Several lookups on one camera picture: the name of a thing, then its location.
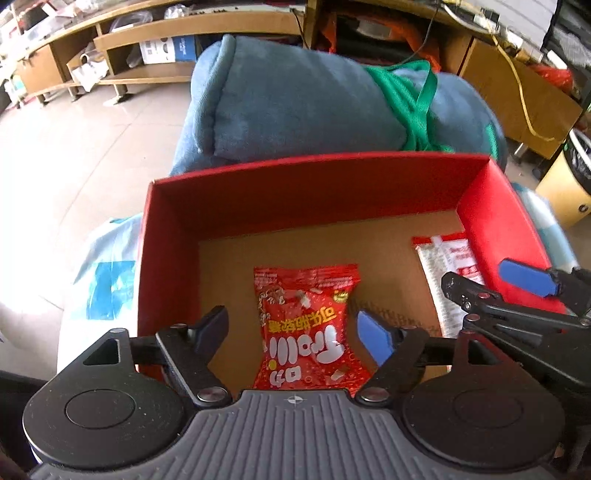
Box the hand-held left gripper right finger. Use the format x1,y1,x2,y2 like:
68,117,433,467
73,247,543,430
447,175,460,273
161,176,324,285
353,309,522,408

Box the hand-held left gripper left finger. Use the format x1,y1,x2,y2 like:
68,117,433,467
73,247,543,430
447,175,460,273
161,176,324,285
82,305,232,408

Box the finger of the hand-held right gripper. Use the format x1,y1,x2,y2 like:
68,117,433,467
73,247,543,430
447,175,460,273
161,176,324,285
500,258,591,320
441,271,591,343

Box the white red snack packet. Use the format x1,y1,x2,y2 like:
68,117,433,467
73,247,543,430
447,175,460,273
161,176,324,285
411,233,491,339

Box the red cardboard box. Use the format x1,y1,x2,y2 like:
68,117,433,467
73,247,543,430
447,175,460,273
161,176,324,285
135,152,568,403

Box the yellow trash bin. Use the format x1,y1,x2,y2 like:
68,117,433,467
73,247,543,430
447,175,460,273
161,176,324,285
536,129,591,229

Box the black cabinet caster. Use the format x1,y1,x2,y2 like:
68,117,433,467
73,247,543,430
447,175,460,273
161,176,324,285
508,143,533,166

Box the red plastic bag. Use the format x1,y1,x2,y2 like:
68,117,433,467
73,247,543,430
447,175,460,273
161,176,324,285
530,64,579,94

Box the blue rolled cushion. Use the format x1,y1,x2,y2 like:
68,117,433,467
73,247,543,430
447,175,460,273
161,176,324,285
168,34,509,178

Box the white power strip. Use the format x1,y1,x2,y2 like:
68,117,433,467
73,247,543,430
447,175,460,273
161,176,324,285
477,10,526,48

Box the blue white cardboard box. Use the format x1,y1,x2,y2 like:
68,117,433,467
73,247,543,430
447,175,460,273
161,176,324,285
139,37,204,65

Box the white plastic bags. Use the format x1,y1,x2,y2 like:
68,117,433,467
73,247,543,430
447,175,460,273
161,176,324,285
68,50,112,92

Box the orange plastic bag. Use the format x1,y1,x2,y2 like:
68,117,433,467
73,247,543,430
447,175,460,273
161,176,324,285
321,9,444,58

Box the wooden television cabinet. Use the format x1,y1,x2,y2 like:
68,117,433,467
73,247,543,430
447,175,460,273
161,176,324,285
11,0,585,160

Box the yellow cable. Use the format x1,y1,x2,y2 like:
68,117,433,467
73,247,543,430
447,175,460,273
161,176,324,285
489,28,563,141

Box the green strap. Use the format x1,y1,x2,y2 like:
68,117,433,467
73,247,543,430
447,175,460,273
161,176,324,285
365,60,498,155

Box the black cable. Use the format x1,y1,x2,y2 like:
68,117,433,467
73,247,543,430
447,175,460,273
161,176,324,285
397,0,445,63

